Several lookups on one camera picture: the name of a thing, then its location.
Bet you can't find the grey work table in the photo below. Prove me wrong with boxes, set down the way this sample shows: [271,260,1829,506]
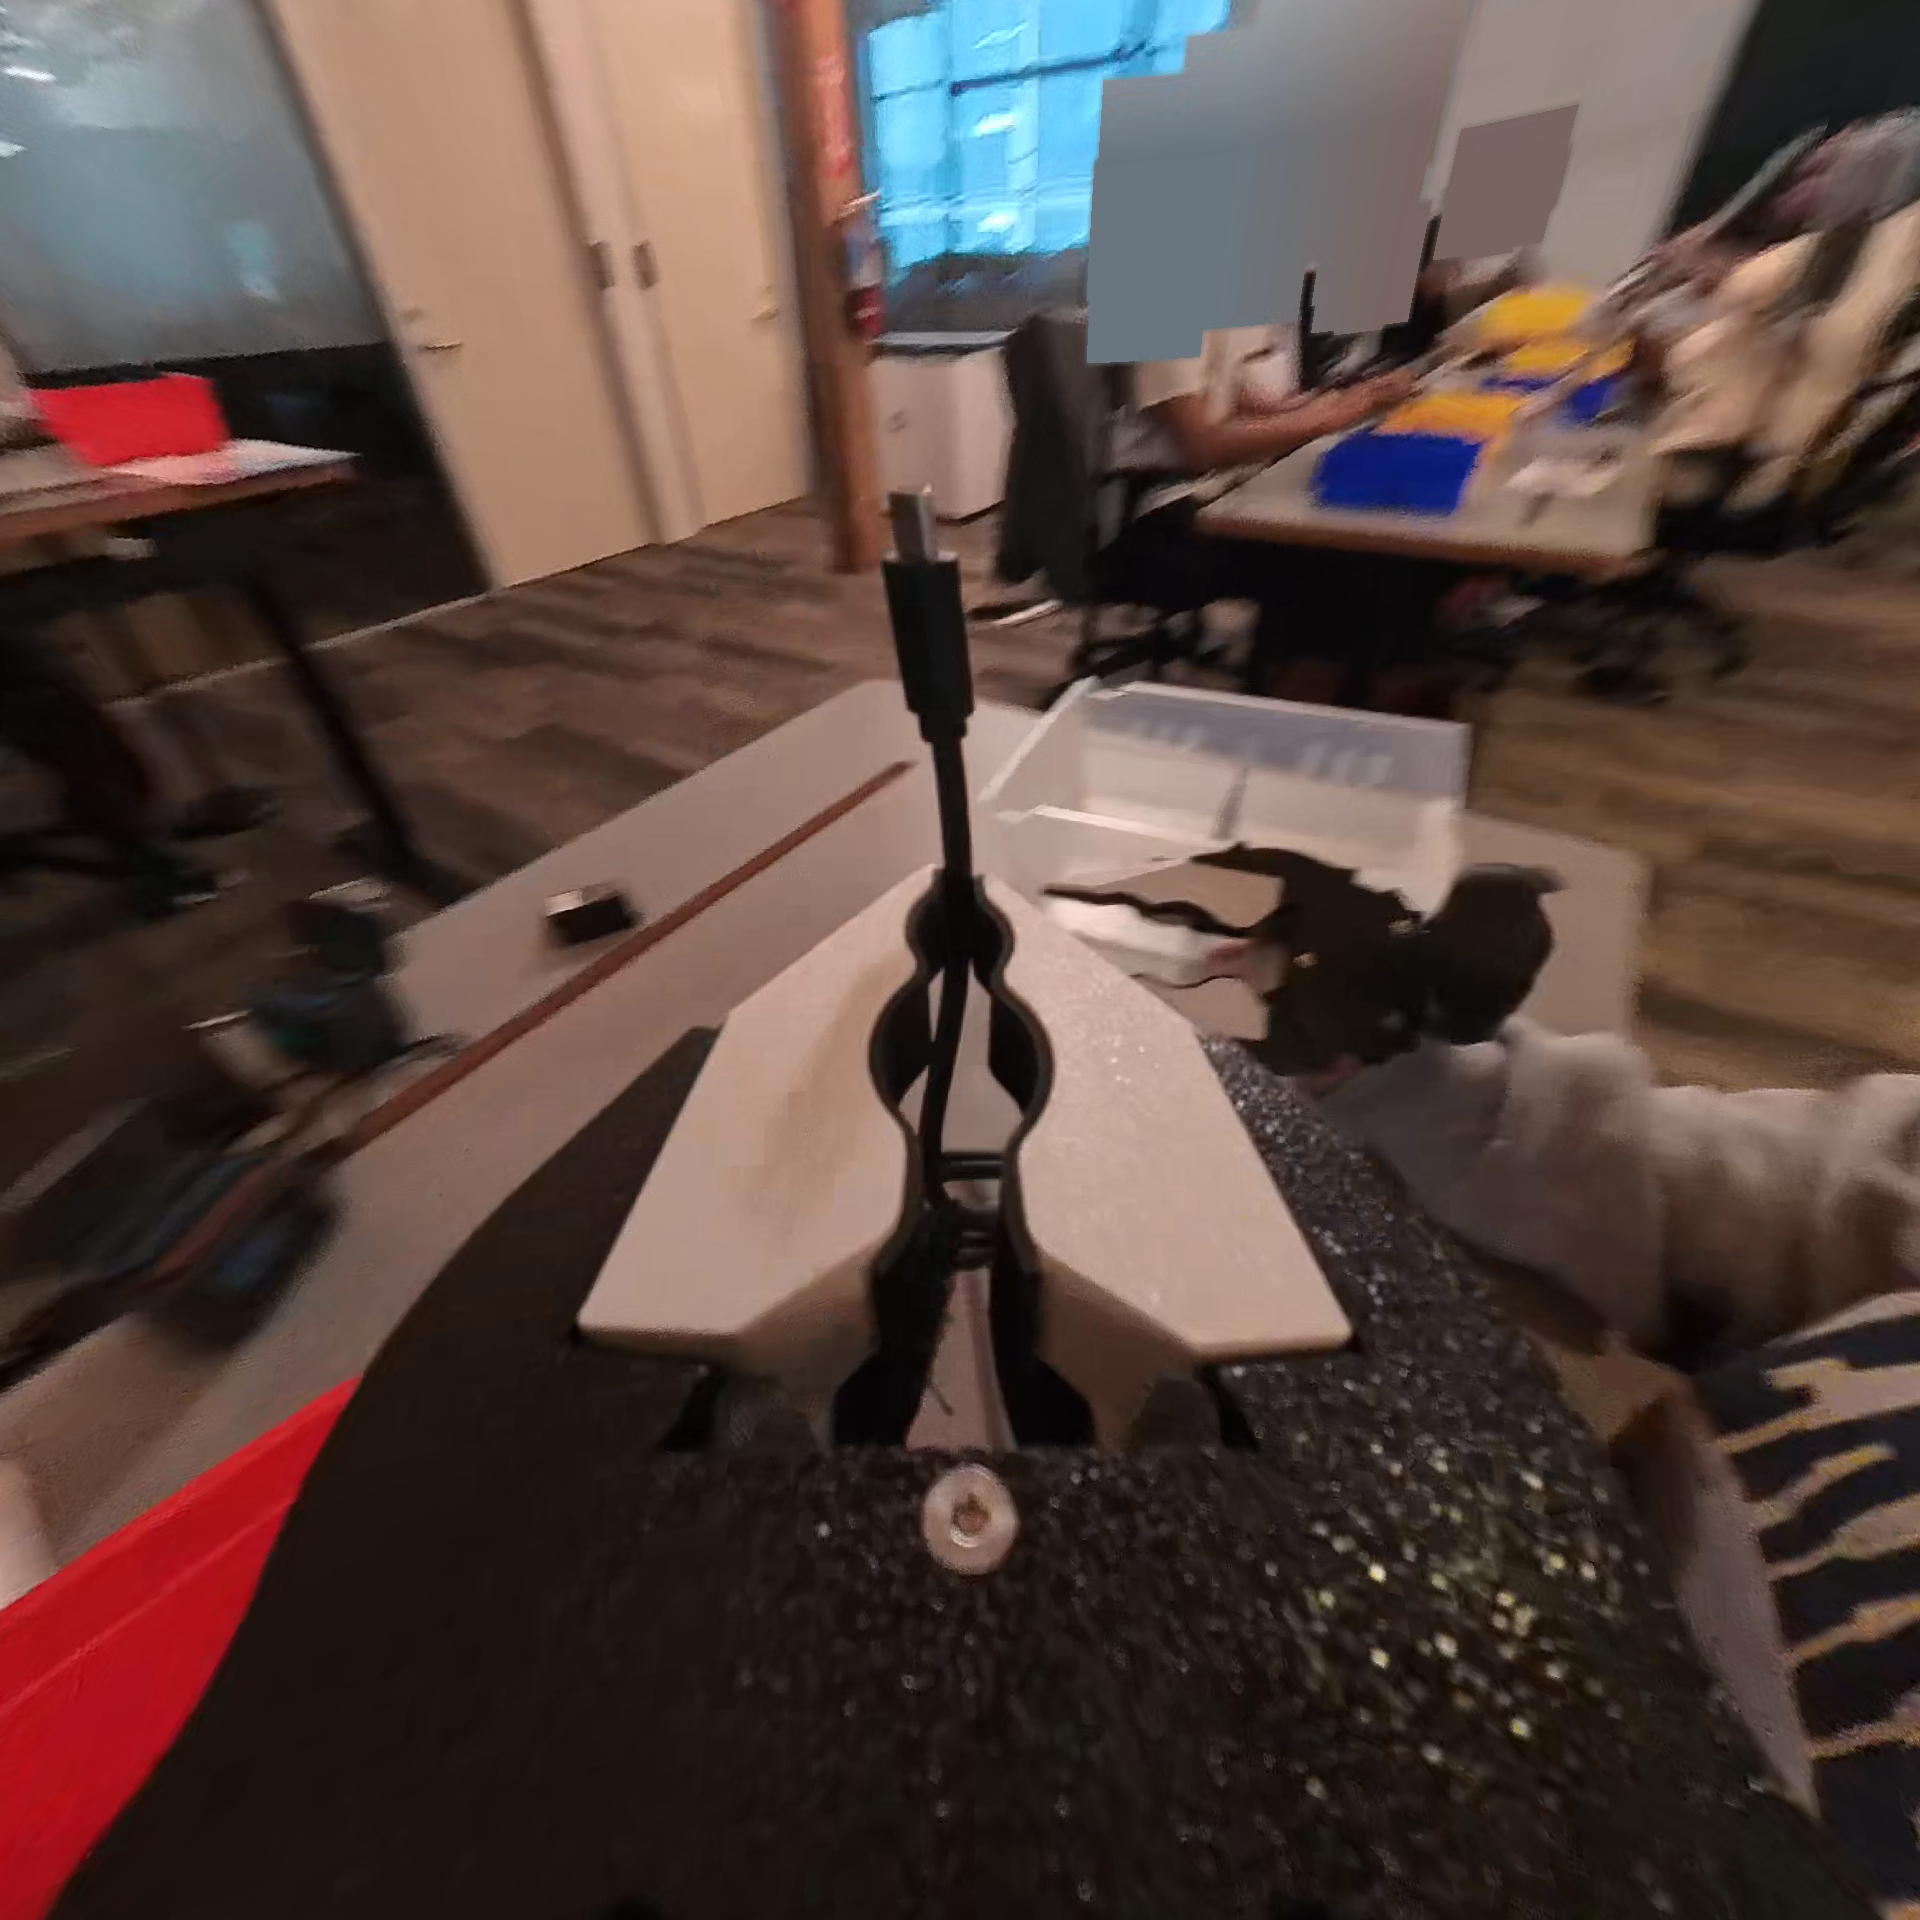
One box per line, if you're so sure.
[1198,335,1666,578]

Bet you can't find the red box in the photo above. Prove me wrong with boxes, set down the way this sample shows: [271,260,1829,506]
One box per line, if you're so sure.
[29,372,232,471]

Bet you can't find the red plastic bin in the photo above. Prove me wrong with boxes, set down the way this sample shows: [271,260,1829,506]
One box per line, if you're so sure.
[0,1375,366,1920]

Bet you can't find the white cabinet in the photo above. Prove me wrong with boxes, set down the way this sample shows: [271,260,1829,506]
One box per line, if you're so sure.
[874,334,1011,520]

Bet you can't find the yellow packet stack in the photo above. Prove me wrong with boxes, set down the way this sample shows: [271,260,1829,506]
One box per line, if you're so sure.
[1376,387,1521,447]

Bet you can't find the black usb-c cable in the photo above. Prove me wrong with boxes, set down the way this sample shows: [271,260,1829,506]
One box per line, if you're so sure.
[879,485,999,1320]

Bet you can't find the white double doors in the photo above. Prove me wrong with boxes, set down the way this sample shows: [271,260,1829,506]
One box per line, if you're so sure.
[271,0,818,589]

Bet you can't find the wooden desk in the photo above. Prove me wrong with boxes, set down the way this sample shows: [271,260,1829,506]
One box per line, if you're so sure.
[0,440,437,902]

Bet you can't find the wooden column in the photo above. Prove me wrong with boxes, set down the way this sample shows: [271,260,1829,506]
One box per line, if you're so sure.
[774,0,889,576]

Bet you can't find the navy yellow patterned cloth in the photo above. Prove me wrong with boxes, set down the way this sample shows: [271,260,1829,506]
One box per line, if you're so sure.
[1691,1296,1920,1920]

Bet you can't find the blue packet stack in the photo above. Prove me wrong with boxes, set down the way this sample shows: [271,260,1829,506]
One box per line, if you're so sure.
[1311,422,1482,520]

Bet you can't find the window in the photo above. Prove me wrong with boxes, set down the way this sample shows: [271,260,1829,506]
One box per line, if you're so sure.
[857,0,1239,271]

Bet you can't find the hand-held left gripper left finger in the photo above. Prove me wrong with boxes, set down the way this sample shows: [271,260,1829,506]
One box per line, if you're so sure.
[576,866,963,1375]

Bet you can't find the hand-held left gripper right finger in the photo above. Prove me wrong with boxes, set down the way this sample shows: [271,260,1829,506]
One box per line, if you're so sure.
[976,872,1357,1375]

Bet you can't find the black office chair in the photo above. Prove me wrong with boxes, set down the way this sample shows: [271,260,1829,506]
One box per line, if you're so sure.
[998,307,1249,684]

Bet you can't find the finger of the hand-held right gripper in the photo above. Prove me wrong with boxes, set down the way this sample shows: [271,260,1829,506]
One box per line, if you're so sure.
[1042,843,1307,943]
[1125,931,1311,1004]

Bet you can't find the clear plastic container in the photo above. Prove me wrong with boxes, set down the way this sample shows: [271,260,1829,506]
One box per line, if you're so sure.
[971,678,1475,910]

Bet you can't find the pile of dark gear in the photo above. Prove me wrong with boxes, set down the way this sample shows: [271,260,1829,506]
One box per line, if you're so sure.
[0,892,431,1354]

